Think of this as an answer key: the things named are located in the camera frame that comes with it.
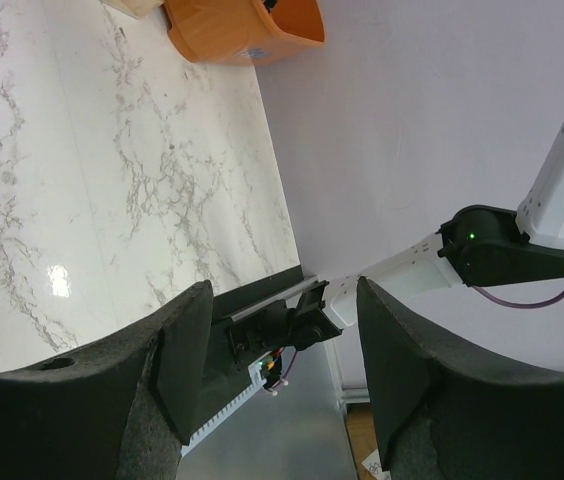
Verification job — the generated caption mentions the white cable duct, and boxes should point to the white cable duct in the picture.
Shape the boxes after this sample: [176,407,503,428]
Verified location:
[181,360,266,457]

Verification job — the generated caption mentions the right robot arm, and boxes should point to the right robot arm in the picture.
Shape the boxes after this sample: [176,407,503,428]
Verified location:
[279,1,564,368]

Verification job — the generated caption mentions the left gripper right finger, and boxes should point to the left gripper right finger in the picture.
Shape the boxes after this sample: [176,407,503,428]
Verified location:
[357,279,564,479]

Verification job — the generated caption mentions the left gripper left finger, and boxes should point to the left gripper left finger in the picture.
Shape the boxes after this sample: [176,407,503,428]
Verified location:
[0,281,213,479]

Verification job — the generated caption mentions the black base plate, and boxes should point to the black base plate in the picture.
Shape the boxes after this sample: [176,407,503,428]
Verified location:
[202,266,324,397]

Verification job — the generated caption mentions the orange plastic basket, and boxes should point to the orange plastic basket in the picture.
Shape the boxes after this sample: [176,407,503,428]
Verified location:
[164,0,326,66]

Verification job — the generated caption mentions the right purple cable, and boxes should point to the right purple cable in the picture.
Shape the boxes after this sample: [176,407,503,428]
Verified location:
[476,272,564,310]

